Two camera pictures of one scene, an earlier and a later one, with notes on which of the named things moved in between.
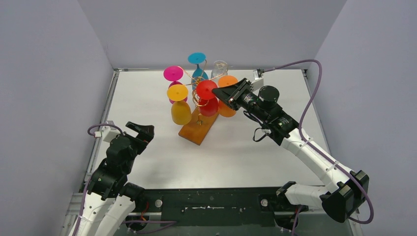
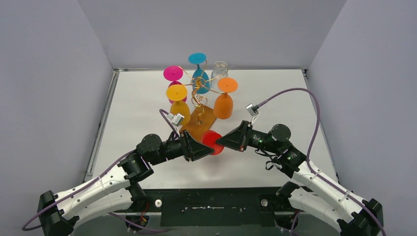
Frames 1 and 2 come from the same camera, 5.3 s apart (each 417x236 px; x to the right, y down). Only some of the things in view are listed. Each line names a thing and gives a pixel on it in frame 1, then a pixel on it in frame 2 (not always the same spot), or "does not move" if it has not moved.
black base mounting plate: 250,207 does not move
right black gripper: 233,93 -> 236,139
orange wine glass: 224,108 does not move
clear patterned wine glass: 220,68 does not move
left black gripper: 140,134 -> 187,146
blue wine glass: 199,74 does not move
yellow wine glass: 181,111 does not move
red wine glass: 208,101 -> 209,138
